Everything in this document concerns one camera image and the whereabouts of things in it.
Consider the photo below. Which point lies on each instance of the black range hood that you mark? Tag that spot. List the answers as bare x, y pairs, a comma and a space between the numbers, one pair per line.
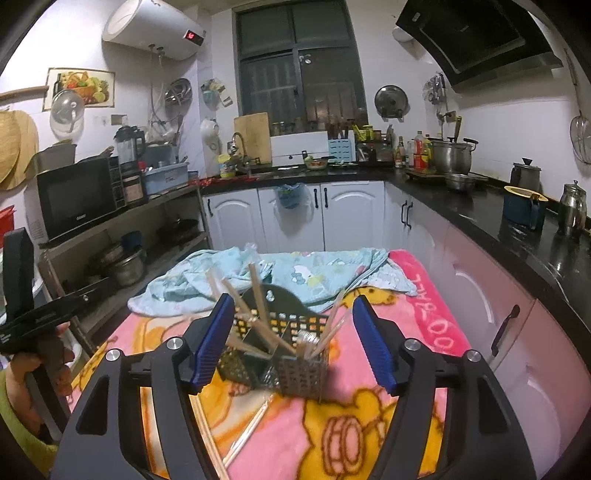
466, 32

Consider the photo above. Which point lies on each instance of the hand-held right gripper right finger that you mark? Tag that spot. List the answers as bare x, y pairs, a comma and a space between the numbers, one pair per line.
374, 346

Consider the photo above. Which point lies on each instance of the hanging metal bowl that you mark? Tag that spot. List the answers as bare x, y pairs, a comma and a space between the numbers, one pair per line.
179, 91

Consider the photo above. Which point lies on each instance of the dark sauce bottle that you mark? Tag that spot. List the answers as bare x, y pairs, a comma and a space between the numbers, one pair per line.
400, 154

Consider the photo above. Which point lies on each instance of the blue plastic bag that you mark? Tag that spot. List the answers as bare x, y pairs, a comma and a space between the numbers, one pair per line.
292, 196

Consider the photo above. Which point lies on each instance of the black frying pan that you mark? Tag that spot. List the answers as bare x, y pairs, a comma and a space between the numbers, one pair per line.
178, 229

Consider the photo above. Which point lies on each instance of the steel kettle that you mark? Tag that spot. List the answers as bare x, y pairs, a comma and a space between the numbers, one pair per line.
525, 175

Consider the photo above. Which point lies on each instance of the glass pot lid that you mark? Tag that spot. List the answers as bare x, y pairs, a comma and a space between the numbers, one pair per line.
68, 110

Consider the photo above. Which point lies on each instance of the white water heater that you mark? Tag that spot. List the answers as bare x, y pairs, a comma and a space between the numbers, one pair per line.
147, 27

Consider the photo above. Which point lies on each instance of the dark kitchen window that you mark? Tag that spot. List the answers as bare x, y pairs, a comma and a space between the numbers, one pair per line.
300, 60

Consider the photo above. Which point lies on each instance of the black kitchen countertop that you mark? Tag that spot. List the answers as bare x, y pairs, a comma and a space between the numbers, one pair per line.
531, 249

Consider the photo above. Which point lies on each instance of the small steel bowl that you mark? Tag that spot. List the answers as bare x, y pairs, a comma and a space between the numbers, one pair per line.
460, 182

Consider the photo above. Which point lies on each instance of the metal kitchen shelf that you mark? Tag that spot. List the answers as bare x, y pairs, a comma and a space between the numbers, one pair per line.
175, 196

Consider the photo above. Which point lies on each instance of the person's left hand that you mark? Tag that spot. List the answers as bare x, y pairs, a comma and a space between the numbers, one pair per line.
62, 364

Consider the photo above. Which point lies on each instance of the large steel stockpot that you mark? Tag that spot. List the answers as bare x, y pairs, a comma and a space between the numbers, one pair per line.
455, 157

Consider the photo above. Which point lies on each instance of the blue dish rack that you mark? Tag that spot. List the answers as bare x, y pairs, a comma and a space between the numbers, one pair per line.
166, 180

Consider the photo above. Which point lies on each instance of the pink printed blanket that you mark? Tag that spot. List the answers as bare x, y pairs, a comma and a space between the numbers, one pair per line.
323, 443

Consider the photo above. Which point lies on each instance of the blue pot yellow rim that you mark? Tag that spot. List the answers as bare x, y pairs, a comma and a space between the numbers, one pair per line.
521, 207

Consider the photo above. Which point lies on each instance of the cooking oil bottle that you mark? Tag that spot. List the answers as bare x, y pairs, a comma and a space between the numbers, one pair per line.
421, 154

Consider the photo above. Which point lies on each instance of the metal sink faucet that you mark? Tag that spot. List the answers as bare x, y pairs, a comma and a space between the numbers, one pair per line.
238, 143

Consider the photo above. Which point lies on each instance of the light blue printed cloth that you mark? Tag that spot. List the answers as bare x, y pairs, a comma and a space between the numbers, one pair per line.
304, 272

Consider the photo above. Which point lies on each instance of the brown wooden chopstick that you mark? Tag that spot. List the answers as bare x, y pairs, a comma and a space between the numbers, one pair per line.
256, 286
263, 330

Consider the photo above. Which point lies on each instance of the round woven bamboo tray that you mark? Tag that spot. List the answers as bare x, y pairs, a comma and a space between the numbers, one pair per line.
16, 147

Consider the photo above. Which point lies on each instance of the bowl of food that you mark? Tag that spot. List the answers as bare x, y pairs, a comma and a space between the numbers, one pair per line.
315, 163

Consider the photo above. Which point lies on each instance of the chopstick pair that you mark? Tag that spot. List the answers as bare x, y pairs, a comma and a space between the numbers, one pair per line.
219, 288
333, 318

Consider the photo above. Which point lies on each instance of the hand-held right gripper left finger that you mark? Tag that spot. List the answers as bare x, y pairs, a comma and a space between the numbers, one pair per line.
214, 341

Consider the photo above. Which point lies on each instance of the fruit wall poster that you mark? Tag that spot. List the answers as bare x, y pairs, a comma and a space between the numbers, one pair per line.
83, 87

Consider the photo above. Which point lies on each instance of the steel teapot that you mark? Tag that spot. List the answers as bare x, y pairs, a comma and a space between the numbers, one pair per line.
572, 207

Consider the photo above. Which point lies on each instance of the red plastic container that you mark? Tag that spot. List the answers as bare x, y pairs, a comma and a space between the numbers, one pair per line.
7, 221

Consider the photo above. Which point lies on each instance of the wooden cutting board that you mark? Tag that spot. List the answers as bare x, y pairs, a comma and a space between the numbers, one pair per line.
252, 136

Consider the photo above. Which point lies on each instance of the dark green utensil holder basket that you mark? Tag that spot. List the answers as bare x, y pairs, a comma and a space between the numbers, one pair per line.
300, 374

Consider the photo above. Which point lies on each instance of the steel pot on shelf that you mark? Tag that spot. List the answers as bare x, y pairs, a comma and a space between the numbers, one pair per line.
127, 270

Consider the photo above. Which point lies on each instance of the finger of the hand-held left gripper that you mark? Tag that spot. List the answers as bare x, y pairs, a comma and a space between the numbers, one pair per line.
60, 309
18, 272

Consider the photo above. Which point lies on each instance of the black microwave oven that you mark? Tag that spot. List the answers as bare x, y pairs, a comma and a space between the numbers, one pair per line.
76, 198

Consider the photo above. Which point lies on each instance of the black blender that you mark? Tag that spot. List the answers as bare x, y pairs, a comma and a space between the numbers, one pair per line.
129, 147

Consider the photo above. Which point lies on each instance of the hanging metal pot lid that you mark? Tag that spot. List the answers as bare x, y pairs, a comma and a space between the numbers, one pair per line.
391, 101

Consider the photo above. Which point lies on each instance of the white hanging pot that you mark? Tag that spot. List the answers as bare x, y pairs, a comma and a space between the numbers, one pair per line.
209, 134

